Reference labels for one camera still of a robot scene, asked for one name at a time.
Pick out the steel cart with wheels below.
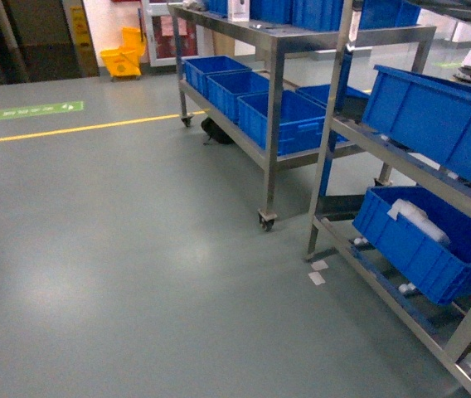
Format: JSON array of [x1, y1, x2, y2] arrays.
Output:
[[167, 3, 438, 233]]

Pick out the blue crate on cart front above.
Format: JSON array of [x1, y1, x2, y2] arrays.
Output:
[[238, 90, 326, 156]]

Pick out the yellow wet floor sign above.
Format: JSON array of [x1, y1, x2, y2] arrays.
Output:
[[70, 6, 99, 77]]

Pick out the blue crate on rack upper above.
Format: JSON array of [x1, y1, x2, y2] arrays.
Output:
[[362, 65, 471, 182]]

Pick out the blue crate on cart rear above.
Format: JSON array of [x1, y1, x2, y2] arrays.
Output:
[[182, 56, 250, 99]]

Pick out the blue crate on rack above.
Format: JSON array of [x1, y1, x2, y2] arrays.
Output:
[[362, 65, 471, 182], [353, 187, 471, 305]]

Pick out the blue crate on rack lower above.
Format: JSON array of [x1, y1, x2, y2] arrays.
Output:
[[353, 187, 471, 305]]

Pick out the black bag under cart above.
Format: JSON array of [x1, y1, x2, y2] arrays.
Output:
[[201, 117, 235, 145]]

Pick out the blue crate on cart middle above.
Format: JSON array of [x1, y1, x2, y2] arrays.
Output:
[[206, 70, 269, 124]]

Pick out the blue crate on cart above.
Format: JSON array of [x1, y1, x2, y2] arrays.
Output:
[[238, 90, 326, 156], [206, 70, 269, 124], [182, 56, 250, 99]]

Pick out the steel flow rack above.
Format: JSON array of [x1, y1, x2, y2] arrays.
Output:
[[307, 1, 471, 395]]

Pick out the yellow mop bucket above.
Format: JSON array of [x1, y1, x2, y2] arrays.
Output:
[[100, 27, 147, 79]]

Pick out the white foam packing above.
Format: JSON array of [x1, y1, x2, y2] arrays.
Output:
[[387, 198, 451, 247]]

